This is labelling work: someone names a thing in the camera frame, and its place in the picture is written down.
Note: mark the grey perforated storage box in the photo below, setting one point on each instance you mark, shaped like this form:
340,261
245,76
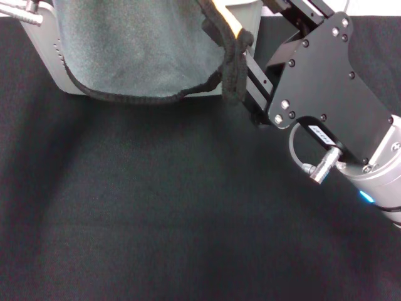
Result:
47,56

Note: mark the grey and yellow towel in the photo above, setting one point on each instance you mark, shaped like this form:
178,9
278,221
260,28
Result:
131,47

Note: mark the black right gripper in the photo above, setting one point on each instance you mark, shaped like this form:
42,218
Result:
329,78

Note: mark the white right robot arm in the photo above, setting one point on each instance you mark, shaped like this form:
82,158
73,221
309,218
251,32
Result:
379,166

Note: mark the black tablecloth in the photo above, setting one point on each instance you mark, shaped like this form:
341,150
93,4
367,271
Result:
156,203

